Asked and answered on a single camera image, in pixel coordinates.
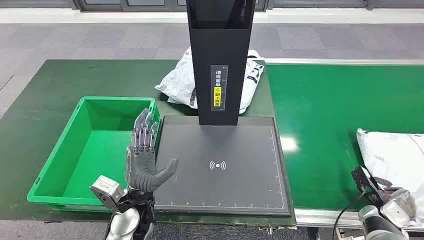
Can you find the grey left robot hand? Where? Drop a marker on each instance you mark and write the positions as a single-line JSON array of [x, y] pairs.
[[140, 165]]

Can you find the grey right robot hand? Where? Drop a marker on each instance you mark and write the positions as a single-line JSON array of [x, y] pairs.
[[402, 198]]

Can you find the white parcel bag red logo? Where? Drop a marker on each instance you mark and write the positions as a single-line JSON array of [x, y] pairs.
[[394, 155]]

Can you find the white parcel bag black print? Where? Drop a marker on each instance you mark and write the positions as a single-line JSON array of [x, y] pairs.
[[179, 82]]

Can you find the black inbound scanner machine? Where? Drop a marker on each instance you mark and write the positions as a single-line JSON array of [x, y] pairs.
[[232, 185]]

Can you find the green conveyor belt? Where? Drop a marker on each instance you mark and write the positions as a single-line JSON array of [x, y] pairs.
[[331, 116]]

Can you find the green plastic bin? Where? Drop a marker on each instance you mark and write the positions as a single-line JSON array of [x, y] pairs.
[[82, 159]]

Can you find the yellow black label sticker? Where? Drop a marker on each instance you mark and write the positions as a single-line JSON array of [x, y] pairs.
[[218, 79]]

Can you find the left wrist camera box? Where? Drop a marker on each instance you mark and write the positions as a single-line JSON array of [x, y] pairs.
[[107, 190]]

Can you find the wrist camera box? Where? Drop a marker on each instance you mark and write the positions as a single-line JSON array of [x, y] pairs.
[[361, 179], [107, 190]]

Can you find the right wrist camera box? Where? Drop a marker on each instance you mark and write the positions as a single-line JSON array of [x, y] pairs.
[[361, 179]]

